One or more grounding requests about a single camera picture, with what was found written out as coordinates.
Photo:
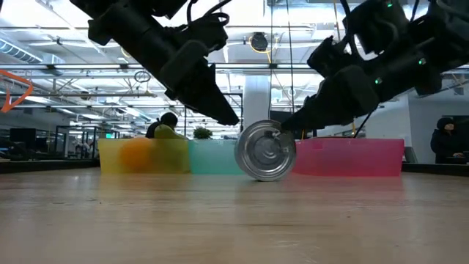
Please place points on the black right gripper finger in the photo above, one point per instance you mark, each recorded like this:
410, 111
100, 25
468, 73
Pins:
308, 115

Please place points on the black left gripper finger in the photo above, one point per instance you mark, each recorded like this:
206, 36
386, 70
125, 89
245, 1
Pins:
209, 99

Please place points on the green pear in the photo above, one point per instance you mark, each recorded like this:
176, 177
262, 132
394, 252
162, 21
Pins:
165, 132

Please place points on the orange fruit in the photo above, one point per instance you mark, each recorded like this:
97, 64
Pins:
135, 155

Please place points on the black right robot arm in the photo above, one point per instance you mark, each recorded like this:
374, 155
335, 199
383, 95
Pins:
450, 29

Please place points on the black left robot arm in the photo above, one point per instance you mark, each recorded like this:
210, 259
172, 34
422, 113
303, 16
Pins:
121, 14

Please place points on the black monitor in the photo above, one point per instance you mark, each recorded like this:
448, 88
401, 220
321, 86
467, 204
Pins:
280, 115

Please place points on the small green potted plant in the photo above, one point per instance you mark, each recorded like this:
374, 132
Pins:
202, 133

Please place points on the person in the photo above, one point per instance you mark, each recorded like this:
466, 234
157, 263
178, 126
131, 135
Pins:
168, 119
445, 143

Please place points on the red translucent plastic bin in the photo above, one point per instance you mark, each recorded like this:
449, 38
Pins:
348, 157

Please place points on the teal translucent plastic bin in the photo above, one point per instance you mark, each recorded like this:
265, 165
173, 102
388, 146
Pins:
212, 157

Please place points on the yellow translucent plastic bin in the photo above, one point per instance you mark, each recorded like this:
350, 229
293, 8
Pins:
110, 157

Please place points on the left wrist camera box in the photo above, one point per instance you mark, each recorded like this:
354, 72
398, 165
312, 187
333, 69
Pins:
205, 33

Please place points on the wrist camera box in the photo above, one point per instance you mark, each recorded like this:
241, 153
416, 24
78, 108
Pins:
329, 55
205, 33

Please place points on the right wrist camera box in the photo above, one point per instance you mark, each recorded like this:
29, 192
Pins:
329, 55

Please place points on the black aluminium table frame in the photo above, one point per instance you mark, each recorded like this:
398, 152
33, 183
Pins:
47, 165

